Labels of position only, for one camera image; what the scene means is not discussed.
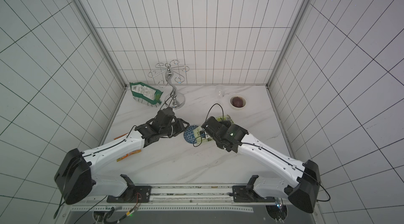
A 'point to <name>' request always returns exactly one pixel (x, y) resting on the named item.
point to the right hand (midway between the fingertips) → (222, 122)
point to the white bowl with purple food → (237, 102)
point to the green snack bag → (145, 94)
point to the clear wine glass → (219, 90)
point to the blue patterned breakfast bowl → (189, 135)
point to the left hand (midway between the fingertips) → (185, 128)
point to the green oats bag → (201, 136)
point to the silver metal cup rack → (175, 100)
